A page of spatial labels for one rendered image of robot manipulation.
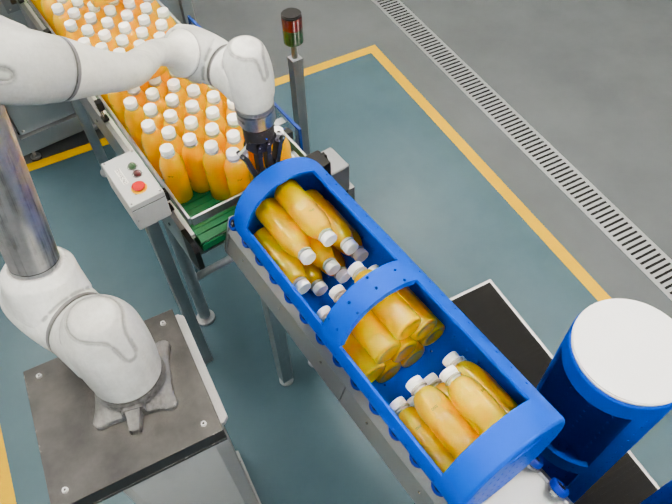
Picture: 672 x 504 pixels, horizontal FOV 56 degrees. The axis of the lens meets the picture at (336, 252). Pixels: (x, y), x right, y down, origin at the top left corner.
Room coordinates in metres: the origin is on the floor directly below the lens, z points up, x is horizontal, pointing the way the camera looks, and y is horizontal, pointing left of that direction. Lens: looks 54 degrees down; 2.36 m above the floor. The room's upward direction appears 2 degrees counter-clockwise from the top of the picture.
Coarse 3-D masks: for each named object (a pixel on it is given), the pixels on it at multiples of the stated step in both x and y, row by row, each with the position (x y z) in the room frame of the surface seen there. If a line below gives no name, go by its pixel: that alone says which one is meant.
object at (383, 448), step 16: (240, 256) 1.09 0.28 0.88; (256, 272) 1.02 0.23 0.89; (256, 288) 1.00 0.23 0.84; (272, 304) 0.93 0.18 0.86; (288, 320) 0.87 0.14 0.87; (304, 336) 0.81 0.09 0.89; (304, 352) 0.79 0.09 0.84; (320, 368) 0.73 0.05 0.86; (336, 384) 0.68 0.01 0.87; (352, 400) 0.63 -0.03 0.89; (352, 416) 0.60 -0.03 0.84; (368, 432) 0.55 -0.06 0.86; (384, 448) 0.51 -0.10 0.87; (400, 464) 0.47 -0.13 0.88; (400, 480) 0.44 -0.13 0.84; (416, 480) 0.42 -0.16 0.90; (512, 480) 0.41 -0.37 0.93; (528, 480) 0.41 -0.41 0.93; (544, 480) 0.40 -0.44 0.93; (416, 496) 0.40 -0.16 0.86; (496, 496) 0.37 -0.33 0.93; (512, 496) 0.37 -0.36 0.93; (528, 496) 0.37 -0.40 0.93; (544, 496) 0.37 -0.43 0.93
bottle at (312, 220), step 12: (288, 180) 1.09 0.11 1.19; (276, 192) 1.07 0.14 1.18; (288, 192) 1.05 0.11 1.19; (300, 192) 1.05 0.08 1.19; (288, 204) 1.02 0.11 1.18; (300, 204) 1.01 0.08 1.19; (312, 204) 1.01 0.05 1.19; (300, 216) 0.98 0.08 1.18; (312, 216) 0.97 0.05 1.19; (324, 216) 0.97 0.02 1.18; (300, 228) 0.97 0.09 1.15; (312, 228) 0.94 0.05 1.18; (324, 228) 0.94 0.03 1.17
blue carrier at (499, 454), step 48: (336, 192) 1.03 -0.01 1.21; (384, 240) 0.88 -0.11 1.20; (288, 288) 0.81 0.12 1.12; (384, 288) 0.73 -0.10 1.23; (432, 288) 0.74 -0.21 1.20; (336, 336) 0.66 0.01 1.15; (480, 336) 0.63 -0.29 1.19; (384, 384) 0.63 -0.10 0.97; (528, 384) 0.52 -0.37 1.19; (528, 432) 0.40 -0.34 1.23; (432, 480) 0.37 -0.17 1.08; (480, 480) 0.33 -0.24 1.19
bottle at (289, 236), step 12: (264, 204) 1.05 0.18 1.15; (276, 204) 1.05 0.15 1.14; (264, 216) 1.02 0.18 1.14; (276, 216) 1.01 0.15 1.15; (288, 216) 1.01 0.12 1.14; (276, 228) 0.98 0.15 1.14; (288, 228) 0.97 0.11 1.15; (276, 240) 0.96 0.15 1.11; (288, 240) 0.94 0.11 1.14; (300, 240) 0.94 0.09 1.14; (288, 252) 0.92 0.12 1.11; (300, 252) 0.91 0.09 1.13
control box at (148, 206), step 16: (112, 160) 1.28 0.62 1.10; (128, 160) 1.28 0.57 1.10; (112, 176) 1.22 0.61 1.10; (128, 176) 1.21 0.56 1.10; (144, 176) 1.21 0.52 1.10; (128, 192) 1.15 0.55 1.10; (144, 192) 1.15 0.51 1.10; (160, 192) 1.15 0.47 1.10; (128, 208) 1.13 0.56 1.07; (144, 208) 1.12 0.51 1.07; (160, 208) 1.14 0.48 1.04; (144, 224) 1.11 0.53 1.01
